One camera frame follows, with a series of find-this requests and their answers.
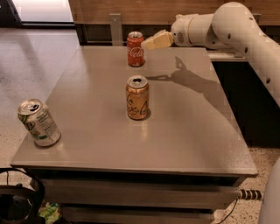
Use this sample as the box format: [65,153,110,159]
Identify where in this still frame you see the red Coca-Cola can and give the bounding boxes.
[127,31,144,67]

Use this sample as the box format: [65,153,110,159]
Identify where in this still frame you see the upper grey drawer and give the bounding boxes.
[43,179,239,210]

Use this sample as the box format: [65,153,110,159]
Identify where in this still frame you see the black headphones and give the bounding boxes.
[0,168,46,224]

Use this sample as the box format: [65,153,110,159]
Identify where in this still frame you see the grey metal bracket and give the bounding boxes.
[253,13,262,24]
[109,13,123,46]

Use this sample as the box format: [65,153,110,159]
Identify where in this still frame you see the right grey metal bracket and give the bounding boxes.
[253,13,262,24]

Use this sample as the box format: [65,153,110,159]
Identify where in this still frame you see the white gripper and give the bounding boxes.
[141,14,196,50]

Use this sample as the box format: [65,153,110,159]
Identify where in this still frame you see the grey drawer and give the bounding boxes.
[43,179,239,210]
[62,206,214,224]

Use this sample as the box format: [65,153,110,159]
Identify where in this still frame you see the left grey metal bracket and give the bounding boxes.
[109,13,123,46]

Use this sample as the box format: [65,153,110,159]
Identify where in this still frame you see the lower grey drawer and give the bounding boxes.
[62,206,214,224]

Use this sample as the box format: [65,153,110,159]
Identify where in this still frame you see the green white 7up can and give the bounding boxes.
[17,99,61,147]

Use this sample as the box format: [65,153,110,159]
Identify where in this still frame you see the orange LaCroix can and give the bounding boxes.
[126,75,150,120]

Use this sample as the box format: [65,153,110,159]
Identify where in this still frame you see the green patterned bag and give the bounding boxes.
[38,202,61,224]

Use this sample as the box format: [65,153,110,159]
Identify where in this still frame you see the wooden counter panel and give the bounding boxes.
[68,0,280,25]

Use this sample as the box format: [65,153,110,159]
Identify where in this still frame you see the thin black cable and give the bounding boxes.
[216,198,240,224]

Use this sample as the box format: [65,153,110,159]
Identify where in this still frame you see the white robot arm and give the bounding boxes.
[141,2,280,107]

